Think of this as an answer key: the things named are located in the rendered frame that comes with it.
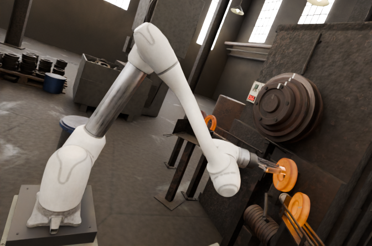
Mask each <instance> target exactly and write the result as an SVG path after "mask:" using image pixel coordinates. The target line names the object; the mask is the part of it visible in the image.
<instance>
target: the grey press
mask: <svg viewBox="0 0 372 246"><path fill-rule="evenodd" d="M204 5H205V2H204V1H203V0H140V2H139V5H138V9H137V12H136V16H135V19H134V22H133V26H132V31H133V33H132V36H131V37H128V36H127V38H126V41H125V44H124V47H123V52H126V53H128V54H129V53H130V51H131V50H132V48H133V46H134V44H135V40H134V36H133V34H134V31H135V29H136V28H137V27H139V26H140V25H141V24H143V23H146V22H147V23H151V24H153V25H154V26H156V27H157V28H158V29H159V30H160V31H161V32H162V34H163V35H164V36H165V37H166V38H167V40H168V42H169V44H170V46H171V48H172V49H173V51H174V53H175V55H176V57H177V59H178V61H179V62H180V60H181V59H184V58H185V55H186V53H187V50H188V48H189V45H190V42H191V39H192V38H193V36H194V34H195V31H196V28H197V24H198V20H199V18H200V15H201V13H202V10H203V7H204ZM132 37H133V38H132ZM115 64H116V65H118V66H119V67H120V68H121V70H123V69H124V67H125V66H126V64H127V63H124V62H121V61H118V60H116V61H115ZM146 77H147V78H148V79H150V80H151V81H153V83H152V85H151V88H150V91H149V93H148V99H147V100H146V102H145V105H144V108H143V110H142V113H141V114H142V115H147V116H152V117H157V116H158V113H159V111H160V109H161V106H162V104H163V101H164V99H165V96H166V94H167V91H168V89H169V86H168V85H167V84H166V83H165V82H164V81H163V80H162V79H161V78H160V77H159V76H158V75H157V74H156V73H155V72H152V73H150V74H147V75H146Z"/></svg>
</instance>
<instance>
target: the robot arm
mask: <svg viewBox="0 0 372 246"><path fill-rule="evenodd" d="M133 36H134V40H135V44H134V46H133V48H132V50H131V51H130V53H129V55H128V63H127V64H126V66H125V67H124V69H123V70H122V71H121V73H120V74H119V76H118V77H117V79H116V80H115V82H114V83H113V85H112V86H111V87H110V89H109V91H108V92H107V94H106V95H105V97H104V98H103V99H102V101H101V102H100V104H99V105H98V107H97V108H96V110H95V111H94V113H93V114H92V115H91V117H90V118H89V120H88V122H87V123H86V125H81V126H78V127H77V128H76V129H75V130H74V132H73V133H72V134H71V135H70V137H69V138H68V139H67V141H66V142H65V143H64V145H63V146H62V147H61V148H60V149H58V150H57V151H55V152H54V153H53V154H52V156H51V157H50V159H49V160H48V163H47V164H46V168H45V171H44V174H43V178H42V182H41V186H40V192H38V193H37V195H36V199H37V200H36V203H35V206H34V209H33V213H32V216H31V217H30V218H29V219H28V221H27V227H29V228H33V227H37V226H50V233H51V234H55V233H57V231H58V229H59V226H74V227H78V226H79V225H80V224H81V217H80V210H81V200H82V197H83V194H84V191H85V188H86V185H87V181H88V179H89V175H90V171H91V168H92V166H93V164H94V162H95V160H96V159H97V157H98V156H99V154H100V152H101V150H102V149H103V147H104V145H105V143H106V139H105V134H106V133H107V131H108V130H109V128H110V127H111V125H112V124H113V123H114V121H115V120H116V118H117V117H118V116H119V114H120V112H121V111H122V110H123V108H124V107H125V105H126V104H127V103H128V101H129V99H130V98H131V97H132V95H133V94H134V92H135V91H136V90H137V88H138V87H139V85H140V84H141V82H142V81H143V80H144V78H145V77H146V75H147V74H150V73H152V72H155V73H156V74H157V75H158V76H159V77H160V78H161V79H162V80H163V81H164V82H165V83H166V84H167V85H168V86H169V87H170V88H171V90H172V91H173V92H174V93H175V94H176V96H177V98H178V99H179V101H180V103H181V105H182V107H183V109H184V111H185V113H186V115H187V118H188V120H189V122H190V124H191V126H192V129H193V131H194V133H195V135H196V138H197V140H198V142H199V144H200V147H201V149H202V151H203V155H204V156H205V157H206V159H207V161H208V164H207V170H208V172H209V174H210V177H211V180H212V182H213V184H214V187H215V189H216V191H217V193H218V194H220V195H221V196H224V197H231V196H233V195H235V194H236V193H237V192H238V191H239V188H240V181H241V180H240V172H239V168H238V167H241V168H245V167H246V168H249V169H254V168H255V167H257V168H259V169H263V170H264V172H269V173H274V174H278V175H280V174H284V175H285V174H286V170H285V168H284V167H281V166H279V164H278V165H276V164H275V163H273V162H270V161H268V160H265V159H263V158H260V157H258V156H257V155H256V154H255V153H252V152H249V151H248V150H247V149H244V148H241V147H237V146H235V145H233V144H232V143H229V142H227V141H223V140H218V139H212V138H211V136H210V133H209V130H208V128H207V126H206V123H205V121H204V119H203V116H202V114H201V111H200V109H199V106H198V104H197V102H196V99H195V97H194V95H193V93H192V91H191V89H190V87H189V85H188V83H187V81H186V79H185V76H184V74H183V72H182V69H181V67H180V63H179V61H178V59H177V57H176V55H175V53H174V51H173V49H172V48H171V46H170V44H169V42H168V40H167V38H166V37H165V36H164V35H163V34H162V32H161V31H160V30H159V29H158V28H157V27H156V26H154V25H153V24H151V23H147V22H146V23H143V24H141V25H140V26H139V27H137V28H136V29H135V31H134V34H133Z"/></svg>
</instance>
